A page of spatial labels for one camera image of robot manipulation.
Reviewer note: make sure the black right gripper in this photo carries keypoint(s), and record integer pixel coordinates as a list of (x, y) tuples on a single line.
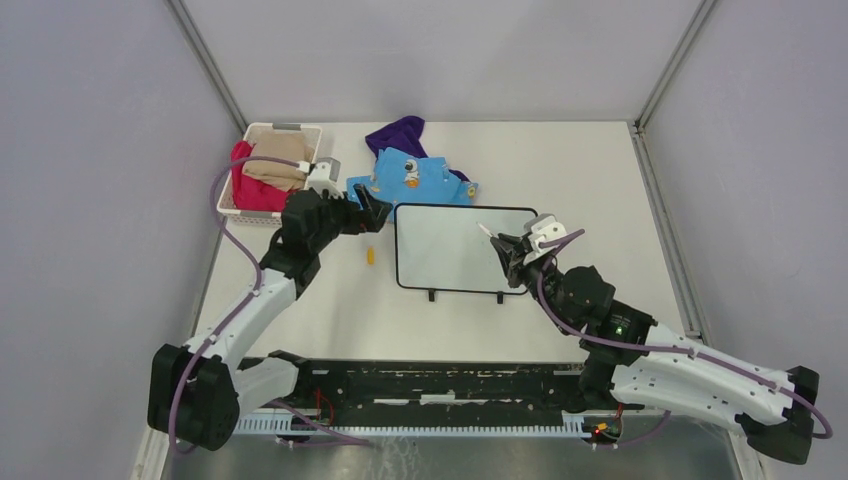
[(511, 257)]

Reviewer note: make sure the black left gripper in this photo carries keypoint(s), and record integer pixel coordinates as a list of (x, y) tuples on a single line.
[(369, 217)]

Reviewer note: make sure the black framed whiteboard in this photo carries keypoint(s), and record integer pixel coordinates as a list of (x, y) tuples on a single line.
[(440, 247)]

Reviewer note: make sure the white marker pen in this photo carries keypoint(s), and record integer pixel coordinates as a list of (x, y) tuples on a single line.
[(485, 230)]

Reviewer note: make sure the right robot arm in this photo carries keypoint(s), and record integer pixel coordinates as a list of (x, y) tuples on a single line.
[(635, 360)]

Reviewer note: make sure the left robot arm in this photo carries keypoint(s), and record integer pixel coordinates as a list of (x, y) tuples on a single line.
[(199, 391)]

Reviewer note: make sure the blue patterned cloth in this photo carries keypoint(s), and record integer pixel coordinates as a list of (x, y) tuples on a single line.
[(430, 191)]

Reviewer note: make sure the purple cloth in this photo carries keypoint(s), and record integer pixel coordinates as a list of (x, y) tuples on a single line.
[(402, 137)]

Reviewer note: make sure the beige folded cloth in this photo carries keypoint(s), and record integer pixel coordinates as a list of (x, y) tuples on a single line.
[(282, 146)]

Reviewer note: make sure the red cloth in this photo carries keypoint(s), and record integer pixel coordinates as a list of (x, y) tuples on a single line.
[(252, 194)]

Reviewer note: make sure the white plastic basket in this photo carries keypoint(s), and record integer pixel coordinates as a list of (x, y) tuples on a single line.
[(222, 196)]

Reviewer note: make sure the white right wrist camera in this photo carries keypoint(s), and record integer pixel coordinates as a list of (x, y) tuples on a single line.
[(543, 233)]

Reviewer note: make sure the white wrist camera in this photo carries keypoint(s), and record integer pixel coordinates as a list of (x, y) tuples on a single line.
[(323, 178), (543, 233)]

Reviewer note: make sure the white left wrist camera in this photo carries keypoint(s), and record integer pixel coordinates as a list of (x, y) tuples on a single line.
[(323, 178)]

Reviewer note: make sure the white cable duct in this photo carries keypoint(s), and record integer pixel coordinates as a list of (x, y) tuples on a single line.
[(272, 422)]

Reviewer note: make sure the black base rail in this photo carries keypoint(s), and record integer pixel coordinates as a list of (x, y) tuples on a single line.
[(419, 394)]

